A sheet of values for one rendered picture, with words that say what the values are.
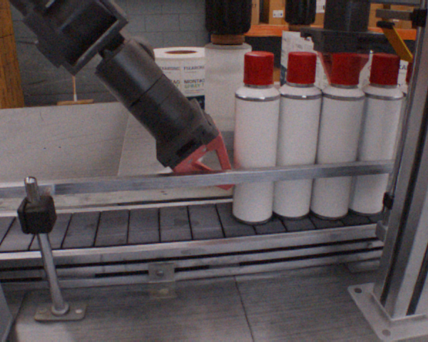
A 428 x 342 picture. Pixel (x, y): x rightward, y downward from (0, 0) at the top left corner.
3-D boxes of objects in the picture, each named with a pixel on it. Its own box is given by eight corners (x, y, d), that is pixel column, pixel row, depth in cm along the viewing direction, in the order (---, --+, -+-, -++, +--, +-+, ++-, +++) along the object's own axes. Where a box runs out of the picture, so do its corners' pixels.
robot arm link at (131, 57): (81, 70, 38) (124, 32, 37) (92, 60, 44) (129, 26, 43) (129, 120, 40) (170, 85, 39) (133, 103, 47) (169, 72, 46)
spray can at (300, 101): (304, 201, 54) (318, 50, 46) (313, 220, 50) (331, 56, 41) (267, 201, 54) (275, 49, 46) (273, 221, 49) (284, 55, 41)
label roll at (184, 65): (147, 102, 105) (143, 48, 100) (220, 101, 106) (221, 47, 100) (136, 124, 87) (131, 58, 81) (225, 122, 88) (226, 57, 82)
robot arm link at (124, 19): (28, 41, 37) (88, -22, 35) (55, 31, 47) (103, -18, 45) (114, 124, 41) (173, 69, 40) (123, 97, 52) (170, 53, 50)
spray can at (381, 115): (368, 197, 55) (391, 52, 47) (389, 214, 51) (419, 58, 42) (337, 201, 54) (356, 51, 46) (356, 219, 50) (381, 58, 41)
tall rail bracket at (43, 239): (81, 278, 47) (58, 152, 40) (72, 321, 40) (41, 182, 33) (55, 279, 46) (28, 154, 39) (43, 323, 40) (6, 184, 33)
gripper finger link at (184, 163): (244, 154, 52) (199, 101, 48) (258, 177, 45) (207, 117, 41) (204, 186, 53) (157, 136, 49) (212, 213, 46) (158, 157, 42)
